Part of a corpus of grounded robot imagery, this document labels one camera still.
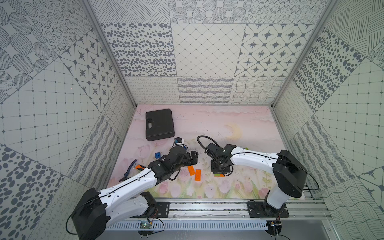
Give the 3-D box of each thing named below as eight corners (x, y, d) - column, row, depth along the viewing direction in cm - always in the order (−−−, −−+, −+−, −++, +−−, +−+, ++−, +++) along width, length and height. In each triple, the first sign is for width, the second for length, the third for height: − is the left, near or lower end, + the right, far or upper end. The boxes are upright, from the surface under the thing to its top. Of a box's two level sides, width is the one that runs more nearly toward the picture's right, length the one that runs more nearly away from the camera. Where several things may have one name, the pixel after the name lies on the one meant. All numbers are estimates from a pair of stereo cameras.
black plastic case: (147, 141, 101) (145, 137, 97) (147, 116, 116) (145, 111, 112) (175, 136, 104) (174, 132, 100) (172, 112, 119) (171, 108, 114)
